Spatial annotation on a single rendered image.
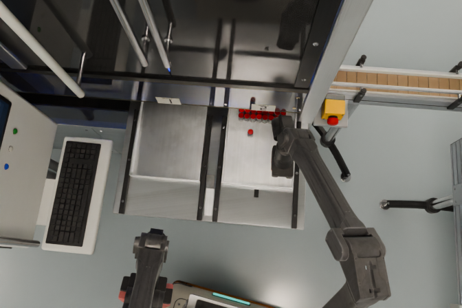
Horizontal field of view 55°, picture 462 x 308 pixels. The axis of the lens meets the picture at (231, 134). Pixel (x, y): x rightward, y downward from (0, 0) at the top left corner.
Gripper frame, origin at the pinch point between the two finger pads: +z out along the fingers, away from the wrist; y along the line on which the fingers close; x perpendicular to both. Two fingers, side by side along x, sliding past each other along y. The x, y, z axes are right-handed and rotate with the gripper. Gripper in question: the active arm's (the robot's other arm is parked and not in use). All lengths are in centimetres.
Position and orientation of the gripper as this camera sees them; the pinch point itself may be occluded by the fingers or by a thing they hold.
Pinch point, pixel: (280, 171)
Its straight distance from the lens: 145.2
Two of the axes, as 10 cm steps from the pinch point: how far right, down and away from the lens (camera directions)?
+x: -10.0, -0.6, 0.4
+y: 0.8, -8.9, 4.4
